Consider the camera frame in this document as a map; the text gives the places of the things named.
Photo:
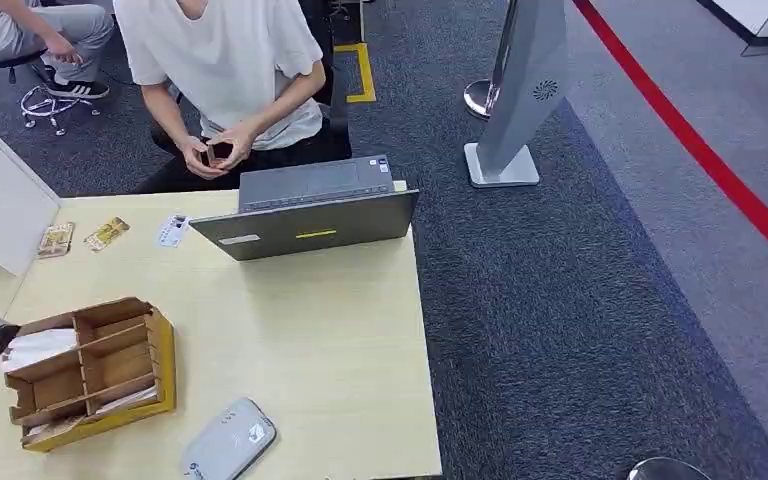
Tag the grey floor sign stand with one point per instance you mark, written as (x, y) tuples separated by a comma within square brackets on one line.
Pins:
[(523, 86)]

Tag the white cabinet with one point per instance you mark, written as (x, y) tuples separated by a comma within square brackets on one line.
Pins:
[(0, 199)]

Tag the chrome round base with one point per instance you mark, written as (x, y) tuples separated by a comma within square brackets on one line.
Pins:
[(665, 470)]

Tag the small dark card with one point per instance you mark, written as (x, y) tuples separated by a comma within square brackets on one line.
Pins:
[(220, 154)]

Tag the yellow printed card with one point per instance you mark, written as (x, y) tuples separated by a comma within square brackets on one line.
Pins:
[(106, 234)]

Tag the white blue card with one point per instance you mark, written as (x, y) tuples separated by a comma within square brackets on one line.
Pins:
[(172, 231)]

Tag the pale card stack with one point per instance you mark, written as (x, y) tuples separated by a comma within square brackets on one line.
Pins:
[(126, 401)]

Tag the red floor tape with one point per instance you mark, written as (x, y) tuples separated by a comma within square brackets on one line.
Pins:
[(702, 152)]

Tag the person's right hand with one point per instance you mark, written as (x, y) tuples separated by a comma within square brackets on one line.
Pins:
[(195, 162)]

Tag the person's left hand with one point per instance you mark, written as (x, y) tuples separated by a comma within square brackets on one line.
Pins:
[(243, 139)]

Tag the wooden card box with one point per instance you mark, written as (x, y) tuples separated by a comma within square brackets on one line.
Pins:
[(119, 358)]

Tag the yellow floor tape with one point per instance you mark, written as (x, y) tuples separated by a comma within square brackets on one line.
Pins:
[(365, 73)]

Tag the black stool chrome base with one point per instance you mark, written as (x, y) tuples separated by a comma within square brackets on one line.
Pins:
[(6, 61)]

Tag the white card stack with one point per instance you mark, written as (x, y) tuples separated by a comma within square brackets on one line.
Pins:
[(39, 348)]

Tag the black chair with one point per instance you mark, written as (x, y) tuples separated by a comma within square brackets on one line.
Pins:
[(339, 99)]

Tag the grey laptop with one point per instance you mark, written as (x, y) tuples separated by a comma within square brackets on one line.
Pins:
[(304, 228)]

